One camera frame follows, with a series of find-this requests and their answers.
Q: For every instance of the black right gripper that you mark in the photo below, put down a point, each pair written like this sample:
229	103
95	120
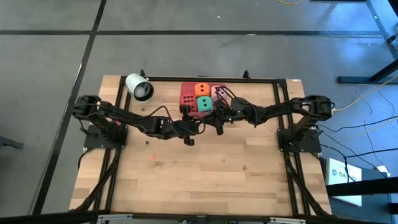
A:
242	112

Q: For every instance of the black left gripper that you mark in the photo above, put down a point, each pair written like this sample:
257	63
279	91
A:
174	129

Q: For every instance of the teal foam die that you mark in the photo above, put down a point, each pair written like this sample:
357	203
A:
204	104

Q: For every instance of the pink foam die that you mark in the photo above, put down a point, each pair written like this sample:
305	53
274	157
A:
215	93

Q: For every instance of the red foam die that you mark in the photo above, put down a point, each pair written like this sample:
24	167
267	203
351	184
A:
188	101

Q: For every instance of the orange foam die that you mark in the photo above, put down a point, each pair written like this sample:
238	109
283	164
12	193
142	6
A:
202	89

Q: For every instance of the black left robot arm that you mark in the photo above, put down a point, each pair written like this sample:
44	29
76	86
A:
130	119

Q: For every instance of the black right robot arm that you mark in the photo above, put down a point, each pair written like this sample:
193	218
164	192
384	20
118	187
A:
280	109

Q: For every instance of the pink plastic bin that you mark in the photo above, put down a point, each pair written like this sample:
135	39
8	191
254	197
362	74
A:
186	87

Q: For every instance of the white box blue logo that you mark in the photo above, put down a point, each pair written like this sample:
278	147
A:
340	169

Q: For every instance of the black rig crossbar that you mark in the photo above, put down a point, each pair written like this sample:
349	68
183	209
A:
46	217

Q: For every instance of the grey furniture foot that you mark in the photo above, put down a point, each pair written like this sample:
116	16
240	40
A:
9	143

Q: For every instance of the black aluminium table frame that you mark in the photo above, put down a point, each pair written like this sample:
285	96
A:
248	80

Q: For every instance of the black desk leg frame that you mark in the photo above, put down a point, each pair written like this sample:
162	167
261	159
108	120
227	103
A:
357	80

